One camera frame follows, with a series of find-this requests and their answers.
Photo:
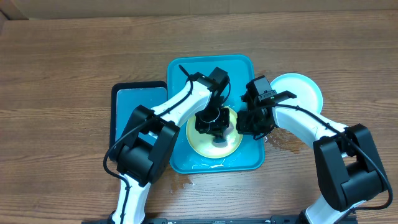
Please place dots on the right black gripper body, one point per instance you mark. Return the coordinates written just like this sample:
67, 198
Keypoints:
255, 126

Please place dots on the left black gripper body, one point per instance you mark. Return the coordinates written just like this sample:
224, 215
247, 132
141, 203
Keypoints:
212, 120

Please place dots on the dark green sponge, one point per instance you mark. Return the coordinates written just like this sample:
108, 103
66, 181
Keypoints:
223, 140

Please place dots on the yellow-green plate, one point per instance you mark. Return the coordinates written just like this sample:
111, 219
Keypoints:
206, 144

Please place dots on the light blue plate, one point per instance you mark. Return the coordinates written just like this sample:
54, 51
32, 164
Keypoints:
308, 94

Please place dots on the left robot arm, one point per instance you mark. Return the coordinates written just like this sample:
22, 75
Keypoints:
139, 157

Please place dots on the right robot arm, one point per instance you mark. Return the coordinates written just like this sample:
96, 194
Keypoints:
350, 173

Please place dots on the large teal serving tray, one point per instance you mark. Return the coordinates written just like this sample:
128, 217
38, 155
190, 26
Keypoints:
250, 154

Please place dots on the small dark blue tray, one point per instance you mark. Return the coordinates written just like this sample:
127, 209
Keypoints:
125, 97

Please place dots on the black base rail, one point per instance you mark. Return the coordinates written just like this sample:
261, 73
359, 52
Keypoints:
214, 221

